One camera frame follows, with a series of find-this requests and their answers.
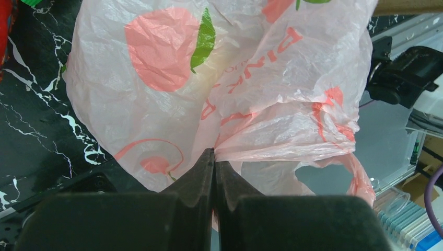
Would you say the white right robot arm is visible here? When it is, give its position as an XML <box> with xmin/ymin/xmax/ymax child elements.
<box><xmin>366</xmin><ymin>37</ymin><xmax>442</xmax><ymax>118</ymax></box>

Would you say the brown paper bag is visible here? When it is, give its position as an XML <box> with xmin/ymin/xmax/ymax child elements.
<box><xmin>373</xmin><ymin>0</ymin><xmax>442</xmax><ymax>16</ymax></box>

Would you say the pink plastic grocery bag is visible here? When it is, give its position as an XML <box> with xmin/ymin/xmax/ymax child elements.
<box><xmin>63</xmin><ymin>1</ymin><xmax>377</xmax><ymax>204</ymax></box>

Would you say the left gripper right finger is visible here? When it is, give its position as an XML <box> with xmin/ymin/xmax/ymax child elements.
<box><xmin>214</xmin><ymin>162</ymin><xmax>390</xmax><ymax>250</ymax></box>

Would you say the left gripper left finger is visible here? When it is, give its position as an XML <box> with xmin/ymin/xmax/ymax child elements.
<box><xmin>14</xmin><ymin>149</ymin><xmax>214</xmax><ymax>250</ymax></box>

